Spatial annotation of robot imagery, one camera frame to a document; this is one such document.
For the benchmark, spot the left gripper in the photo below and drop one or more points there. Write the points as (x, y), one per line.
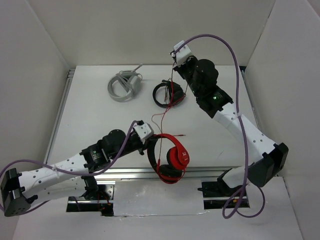
(142, 146)

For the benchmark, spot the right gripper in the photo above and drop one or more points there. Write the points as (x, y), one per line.
(192, 59)

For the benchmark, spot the red and black headphones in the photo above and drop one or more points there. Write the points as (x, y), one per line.
(177, 159)

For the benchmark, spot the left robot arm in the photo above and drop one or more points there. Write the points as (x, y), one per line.
(24, 191)

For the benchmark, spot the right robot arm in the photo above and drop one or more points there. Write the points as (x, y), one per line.
(264, 158)

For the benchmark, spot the white cover plate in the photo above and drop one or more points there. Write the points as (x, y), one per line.
(156, 198)

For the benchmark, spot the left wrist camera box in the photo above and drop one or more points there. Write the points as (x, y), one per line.
(143, 130)

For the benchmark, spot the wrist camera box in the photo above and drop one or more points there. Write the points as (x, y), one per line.
(143, 130)
(181, 52)

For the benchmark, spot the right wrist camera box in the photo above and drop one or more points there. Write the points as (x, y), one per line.
(181, 52)

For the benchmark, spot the aluminium rail frame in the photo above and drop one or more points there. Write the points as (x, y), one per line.
(89, 114)

